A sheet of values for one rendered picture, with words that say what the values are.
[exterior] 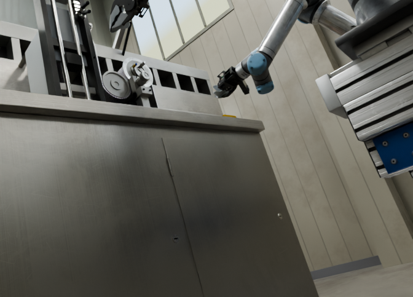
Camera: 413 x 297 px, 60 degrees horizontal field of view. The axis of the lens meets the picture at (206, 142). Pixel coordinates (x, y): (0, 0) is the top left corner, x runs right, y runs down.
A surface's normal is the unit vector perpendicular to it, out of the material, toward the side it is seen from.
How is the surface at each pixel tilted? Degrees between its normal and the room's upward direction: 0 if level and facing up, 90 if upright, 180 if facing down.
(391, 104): 90
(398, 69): 90
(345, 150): 90
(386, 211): 90
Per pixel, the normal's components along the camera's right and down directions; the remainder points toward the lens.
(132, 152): 0.65, -0.42
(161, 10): -0.62, -0.08
